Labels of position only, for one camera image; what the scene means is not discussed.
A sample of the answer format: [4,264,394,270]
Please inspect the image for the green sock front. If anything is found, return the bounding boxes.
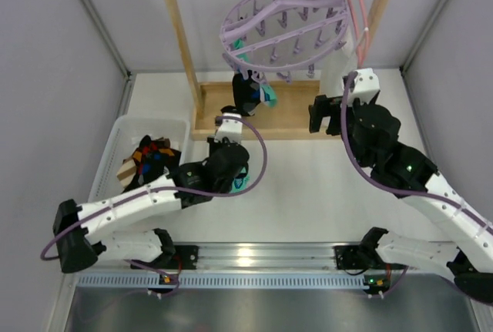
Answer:
[230,167,250,193]

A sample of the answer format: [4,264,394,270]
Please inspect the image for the green sock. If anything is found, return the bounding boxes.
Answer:
[230,167,250,193]
[229,37,278,109]

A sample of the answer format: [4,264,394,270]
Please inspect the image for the black blue grey sock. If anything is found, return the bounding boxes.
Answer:
[123,162,179,193]

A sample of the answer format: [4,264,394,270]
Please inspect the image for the purple round clip hanger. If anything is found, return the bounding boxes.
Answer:
[219,0,350,82]

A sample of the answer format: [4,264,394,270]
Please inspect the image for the argyle red orange sock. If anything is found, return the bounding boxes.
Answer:
[130,135,181,167]

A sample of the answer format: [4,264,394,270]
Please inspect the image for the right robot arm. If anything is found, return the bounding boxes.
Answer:
[308,96,492,304]

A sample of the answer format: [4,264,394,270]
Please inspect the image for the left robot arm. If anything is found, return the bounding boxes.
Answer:
[53,142,250,273]

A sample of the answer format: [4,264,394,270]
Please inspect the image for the white cloth on hanger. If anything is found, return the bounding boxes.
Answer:
[319,29,357,97]

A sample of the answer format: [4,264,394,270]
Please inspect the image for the brown socks in basket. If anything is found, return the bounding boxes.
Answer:
[116,157,137,188]

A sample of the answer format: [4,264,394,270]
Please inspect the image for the green sock rear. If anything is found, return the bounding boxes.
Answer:
[229,37,278,109]

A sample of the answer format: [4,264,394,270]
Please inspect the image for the white plastic basket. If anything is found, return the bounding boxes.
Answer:
[89,116,189,207]

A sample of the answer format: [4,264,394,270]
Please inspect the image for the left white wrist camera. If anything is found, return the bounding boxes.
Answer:
[214,112,243,144]

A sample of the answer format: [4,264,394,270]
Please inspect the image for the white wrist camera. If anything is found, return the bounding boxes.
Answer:
[214,112,243,144]
[347,68,381,107]

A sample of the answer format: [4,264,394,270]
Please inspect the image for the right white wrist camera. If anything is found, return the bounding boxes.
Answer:
[347,68,381,107]

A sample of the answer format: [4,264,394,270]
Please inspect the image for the wooden clothes rack frame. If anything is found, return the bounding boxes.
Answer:
[165,0,389,140]

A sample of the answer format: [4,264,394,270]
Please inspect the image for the pink wire hanger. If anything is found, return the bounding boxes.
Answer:
[346,0,371,68]

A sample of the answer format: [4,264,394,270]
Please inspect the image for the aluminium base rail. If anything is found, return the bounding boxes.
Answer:
[61,242,482,271]

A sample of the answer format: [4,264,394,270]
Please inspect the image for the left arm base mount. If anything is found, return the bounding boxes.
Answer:
[136,245,200,270]

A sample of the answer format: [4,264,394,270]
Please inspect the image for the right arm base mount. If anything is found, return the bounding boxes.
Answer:
[334,245,405,271]

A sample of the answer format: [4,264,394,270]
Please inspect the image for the grey slotted cable duct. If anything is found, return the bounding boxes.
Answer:
[77,273,384,290]

